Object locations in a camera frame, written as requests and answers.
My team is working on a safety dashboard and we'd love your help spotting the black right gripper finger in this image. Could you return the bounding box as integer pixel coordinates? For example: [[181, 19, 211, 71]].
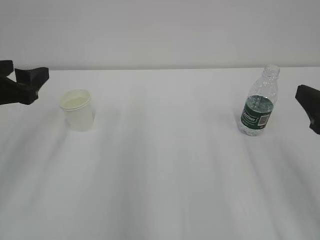
[[295, 85, 320, 135]]

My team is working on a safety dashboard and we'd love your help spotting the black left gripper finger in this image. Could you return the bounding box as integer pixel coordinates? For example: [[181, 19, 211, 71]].
[[0, 60, 14, 77], [0, 67, 50, 105]]

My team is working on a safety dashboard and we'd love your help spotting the clear bottle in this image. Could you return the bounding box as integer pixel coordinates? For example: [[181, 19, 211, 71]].
[[238, 64, 280, 137]]

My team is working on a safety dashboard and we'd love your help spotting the white paper cup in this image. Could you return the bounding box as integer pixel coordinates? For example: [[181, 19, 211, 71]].
[[59, 89, 94, 132]]

